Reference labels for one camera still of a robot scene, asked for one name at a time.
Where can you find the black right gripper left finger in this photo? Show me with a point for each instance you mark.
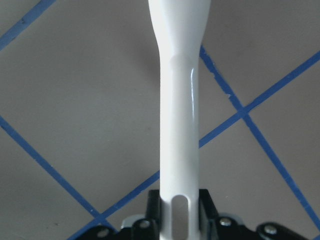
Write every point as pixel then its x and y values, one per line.
pixel 147 228

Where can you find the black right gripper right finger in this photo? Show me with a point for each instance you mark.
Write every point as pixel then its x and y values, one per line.
pixel 215 226

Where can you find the white hand brush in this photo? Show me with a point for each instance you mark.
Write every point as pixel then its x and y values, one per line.
pixel 179 27

